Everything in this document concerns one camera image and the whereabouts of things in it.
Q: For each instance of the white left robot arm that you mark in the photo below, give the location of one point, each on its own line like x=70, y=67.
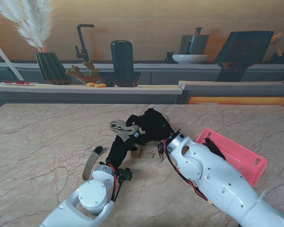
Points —
x=90, y=191

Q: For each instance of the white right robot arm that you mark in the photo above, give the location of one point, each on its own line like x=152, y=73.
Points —
x=215, y=175

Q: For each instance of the yellow lemons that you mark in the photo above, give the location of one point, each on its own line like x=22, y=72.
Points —
x=97, y=84

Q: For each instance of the yellow wooden utensil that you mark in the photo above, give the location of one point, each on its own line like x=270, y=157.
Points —
x=275, y=39

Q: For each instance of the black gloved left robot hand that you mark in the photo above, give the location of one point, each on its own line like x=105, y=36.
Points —
x=120, y=149

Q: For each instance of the plate with red food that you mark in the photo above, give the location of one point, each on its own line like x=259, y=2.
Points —
x=16, y=83

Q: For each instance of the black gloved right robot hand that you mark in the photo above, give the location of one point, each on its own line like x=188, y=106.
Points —
x=156, y=127

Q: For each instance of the small black figurine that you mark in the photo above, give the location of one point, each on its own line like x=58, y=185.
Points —
x=169, y=58

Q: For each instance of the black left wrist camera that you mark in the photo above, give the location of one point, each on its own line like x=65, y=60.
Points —
x=125, y=174

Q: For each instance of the white speckled bowl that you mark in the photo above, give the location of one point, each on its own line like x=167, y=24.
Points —
x=189, y=58

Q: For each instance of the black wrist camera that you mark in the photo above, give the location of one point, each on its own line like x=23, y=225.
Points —
x=161, y=149
x=125, y=174

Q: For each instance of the dark brown woven belt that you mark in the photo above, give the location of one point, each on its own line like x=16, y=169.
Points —
x=214, y=147

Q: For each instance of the white pampas grass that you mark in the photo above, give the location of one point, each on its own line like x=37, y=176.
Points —
x=30, y=21

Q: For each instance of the tall black appliance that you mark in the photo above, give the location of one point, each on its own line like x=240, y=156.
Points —
x=122, y=61

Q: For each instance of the green cactus plant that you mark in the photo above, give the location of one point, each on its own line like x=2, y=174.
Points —
x=85, y=71

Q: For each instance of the pink plastic storage basket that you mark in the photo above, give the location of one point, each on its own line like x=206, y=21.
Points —
x=246, y=156

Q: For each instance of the small dark container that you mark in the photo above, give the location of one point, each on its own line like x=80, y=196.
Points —
x=282, y=58

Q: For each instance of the dark ribbed vase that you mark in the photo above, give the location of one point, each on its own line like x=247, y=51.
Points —
x=52, y=68

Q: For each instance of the white leaning board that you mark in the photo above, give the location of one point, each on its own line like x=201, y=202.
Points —
x=9, y=63

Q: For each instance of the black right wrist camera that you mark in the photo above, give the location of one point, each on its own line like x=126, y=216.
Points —
x=161, y=149

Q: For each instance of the grey lidded pot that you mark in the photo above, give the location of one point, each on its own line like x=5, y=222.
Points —
x=196, y=43

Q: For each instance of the dark angular stand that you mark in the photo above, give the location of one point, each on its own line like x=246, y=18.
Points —
x=243, y=54

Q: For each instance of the black kitchen faucet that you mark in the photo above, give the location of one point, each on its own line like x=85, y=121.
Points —
x=81, y=42

